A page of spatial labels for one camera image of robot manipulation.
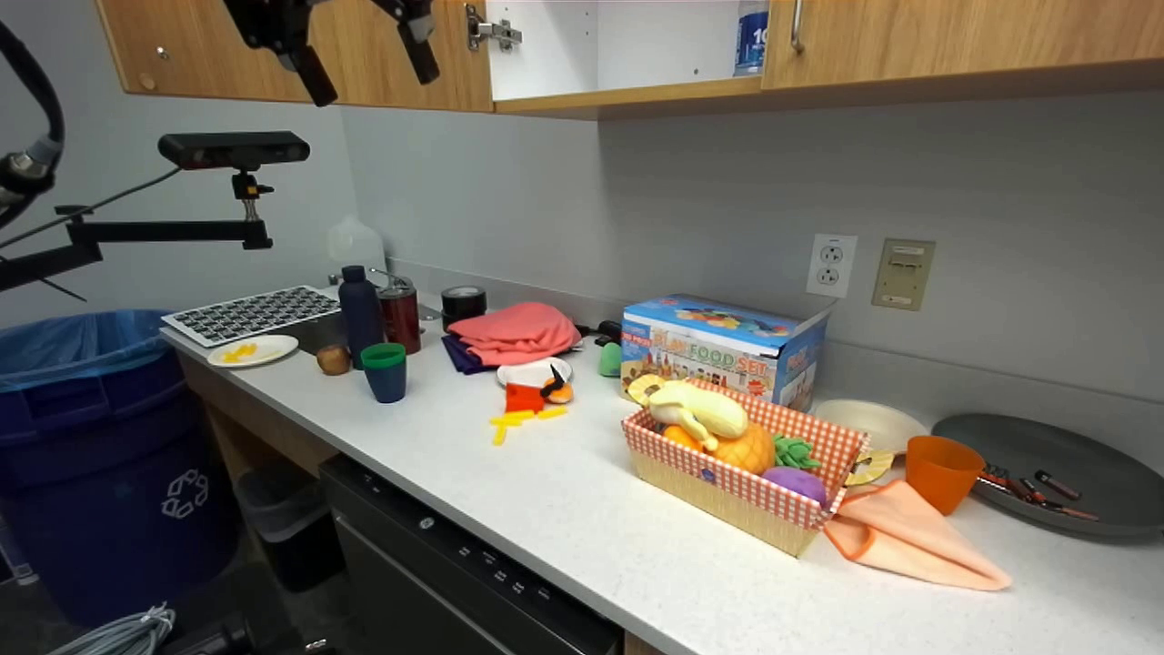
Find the blue cup with green rim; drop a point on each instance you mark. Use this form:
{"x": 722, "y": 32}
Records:
{"x": 387, "y": 368}

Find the dark red can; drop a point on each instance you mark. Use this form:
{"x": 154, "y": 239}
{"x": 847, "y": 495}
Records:
{"x": 402, "y": 315}

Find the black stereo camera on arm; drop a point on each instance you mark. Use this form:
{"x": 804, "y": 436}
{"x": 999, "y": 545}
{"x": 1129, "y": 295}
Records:
{"x": 243, "y": 150}

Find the red fries toy box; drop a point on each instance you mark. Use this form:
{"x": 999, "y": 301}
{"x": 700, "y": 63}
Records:
{"x": 534, "y": 391}

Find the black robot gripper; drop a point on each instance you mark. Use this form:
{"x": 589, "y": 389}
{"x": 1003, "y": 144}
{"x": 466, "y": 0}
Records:
{"x": 286, "y": 26}

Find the black dishwasher front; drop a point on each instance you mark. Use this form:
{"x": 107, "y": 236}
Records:
{"x": 428, "y": 586}

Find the peach folded napkin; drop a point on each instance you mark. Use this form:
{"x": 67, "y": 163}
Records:
{"x": 891, "y": 529}

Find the white plate with yellow food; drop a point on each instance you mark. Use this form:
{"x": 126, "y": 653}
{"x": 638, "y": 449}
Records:
{"x": 252, "y": 351}

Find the green sponge toy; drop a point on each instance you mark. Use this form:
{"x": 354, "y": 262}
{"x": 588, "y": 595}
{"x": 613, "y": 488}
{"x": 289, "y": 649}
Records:
{"x": 609, "y": 361}

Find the brown egg toy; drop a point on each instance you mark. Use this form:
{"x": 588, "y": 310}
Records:
{"x": 334, "y": 361}

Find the white wall outlet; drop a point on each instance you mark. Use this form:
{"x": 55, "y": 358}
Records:
{"x": 831, "y": 262}

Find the yellow toy banana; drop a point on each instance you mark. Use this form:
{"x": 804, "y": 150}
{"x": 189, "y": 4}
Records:
{"x": 707, "y": 418}

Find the checkerboard calibration board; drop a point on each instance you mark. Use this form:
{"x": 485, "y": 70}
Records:
{"x": 252, "y": 315}

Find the blue toy food box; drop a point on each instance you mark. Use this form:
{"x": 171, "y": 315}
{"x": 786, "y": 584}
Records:
{"x": 742, "y": 351}

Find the wooden cabinet door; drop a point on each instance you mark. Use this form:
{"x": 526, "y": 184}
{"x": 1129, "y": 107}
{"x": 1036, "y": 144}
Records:
{"x": 320, "y": 53}
{"x": 887, "y": 43}

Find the orange plastic cup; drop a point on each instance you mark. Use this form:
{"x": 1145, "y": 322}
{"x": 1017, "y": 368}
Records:
{"x": 945, "y": 470}

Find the blue recycling bin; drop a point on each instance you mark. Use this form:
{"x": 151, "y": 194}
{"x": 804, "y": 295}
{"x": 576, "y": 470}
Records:
{"x": 107, "y": 469}

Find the dark blue bottle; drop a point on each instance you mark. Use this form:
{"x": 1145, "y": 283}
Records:
{"x": 359, "y": 310}

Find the dark blue cloth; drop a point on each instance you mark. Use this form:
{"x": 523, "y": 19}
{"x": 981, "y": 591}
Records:
{"x": 460, "y": 353}

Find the beige wall switch plate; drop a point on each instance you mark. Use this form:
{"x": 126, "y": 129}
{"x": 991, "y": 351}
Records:
{"x": 905, "y": 276}

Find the coral pink cloth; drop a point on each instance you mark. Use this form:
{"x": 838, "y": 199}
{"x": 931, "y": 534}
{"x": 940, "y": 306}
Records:
{"x": 513, "y": 333}

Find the white bowl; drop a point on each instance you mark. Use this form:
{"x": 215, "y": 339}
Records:
{"x": 867, "y": 425}

